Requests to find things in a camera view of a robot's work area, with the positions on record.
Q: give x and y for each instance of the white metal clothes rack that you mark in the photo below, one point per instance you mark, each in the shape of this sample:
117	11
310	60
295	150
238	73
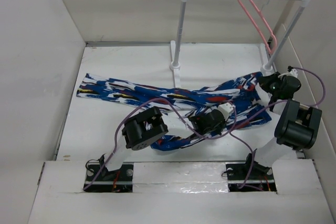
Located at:
175	45

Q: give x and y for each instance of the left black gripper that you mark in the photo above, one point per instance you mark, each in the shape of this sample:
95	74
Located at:
222	125

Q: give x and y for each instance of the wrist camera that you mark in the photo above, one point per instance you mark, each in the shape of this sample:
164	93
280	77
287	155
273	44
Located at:
226	109
292	72

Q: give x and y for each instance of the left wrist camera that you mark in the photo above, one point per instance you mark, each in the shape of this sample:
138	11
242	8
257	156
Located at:
226	109

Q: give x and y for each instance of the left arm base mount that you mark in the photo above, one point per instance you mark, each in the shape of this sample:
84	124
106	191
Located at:
117	181

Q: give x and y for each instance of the blue patterned trousers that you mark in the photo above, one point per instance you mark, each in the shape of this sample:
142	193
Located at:
183	103

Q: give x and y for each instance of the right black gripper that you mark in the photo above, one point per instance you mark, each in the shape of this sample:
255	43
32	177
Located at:
264	81

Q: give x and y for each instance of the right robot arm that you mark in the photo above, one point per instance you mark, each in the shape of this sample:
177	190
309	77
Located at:
297	128

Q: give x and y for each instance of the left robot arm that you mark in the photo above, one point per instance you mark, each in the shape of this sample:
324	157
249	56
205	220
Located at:
151	126

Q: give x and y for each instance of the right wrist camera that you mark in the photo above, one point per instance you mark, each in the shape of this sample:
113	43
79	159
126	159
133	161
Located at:
292	72

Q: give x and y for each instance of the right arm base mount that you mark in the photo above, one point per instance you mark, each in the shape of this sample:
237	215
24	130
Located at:
249	176

